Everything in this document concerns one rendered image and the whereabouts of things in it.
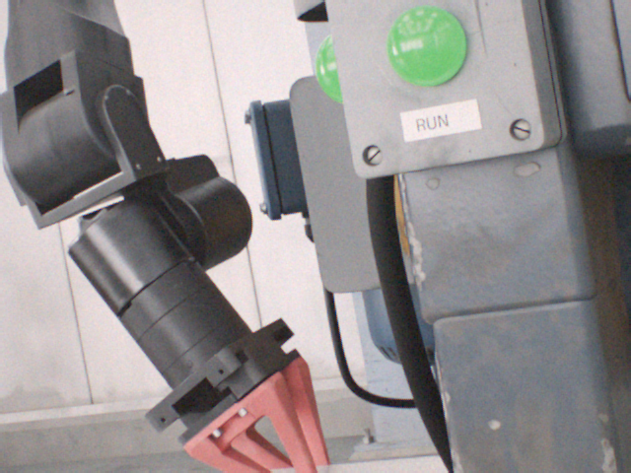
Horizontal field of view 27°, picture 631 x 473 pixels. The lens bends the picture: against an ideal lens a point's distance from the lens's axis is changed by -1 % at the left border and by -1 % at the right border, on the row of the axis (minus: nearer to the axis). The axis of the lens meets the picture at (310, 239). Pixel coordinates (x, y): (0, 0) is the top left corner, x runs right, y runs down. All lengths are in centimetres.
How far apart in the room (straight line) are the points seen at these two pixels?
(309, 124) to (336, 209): 7
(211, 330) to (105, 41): 18
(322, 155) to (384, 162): 48
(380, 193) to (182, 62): 582
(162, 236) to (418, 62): 31
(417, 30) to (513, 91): 4
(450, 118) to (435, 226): 7
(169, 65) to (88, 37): 563
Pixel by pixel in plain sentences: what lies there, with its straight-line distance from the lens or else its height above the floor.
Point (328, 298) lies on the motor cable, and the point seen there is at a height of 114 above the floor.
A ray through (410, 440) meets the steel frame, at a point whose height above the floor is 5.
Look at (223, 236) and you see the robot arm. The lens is 82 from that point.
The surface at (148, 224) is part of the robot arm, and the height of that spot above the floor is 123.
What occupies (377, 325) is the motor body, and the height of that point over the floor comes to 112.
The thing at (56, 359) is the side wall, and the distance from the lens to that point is 689.
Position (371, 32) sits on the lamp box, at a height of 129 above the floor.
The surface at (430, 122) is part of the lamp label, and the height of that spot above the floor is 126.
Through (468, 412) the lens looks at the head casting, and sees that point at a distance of 56.
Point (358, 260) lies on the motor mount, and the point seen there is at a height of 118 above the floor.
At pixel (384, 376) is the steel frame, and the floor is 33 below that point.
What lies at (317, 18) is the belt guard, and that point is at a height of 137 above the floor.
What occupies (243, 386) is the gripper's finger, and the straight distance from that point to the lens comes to 73.
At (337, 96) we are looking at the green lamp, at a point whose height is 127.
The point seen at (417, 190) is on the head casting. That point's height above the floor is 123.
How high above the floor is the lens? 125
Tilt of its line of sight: 3 degrees down
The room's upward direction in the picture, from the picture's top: 10 degrees counter-clockwise
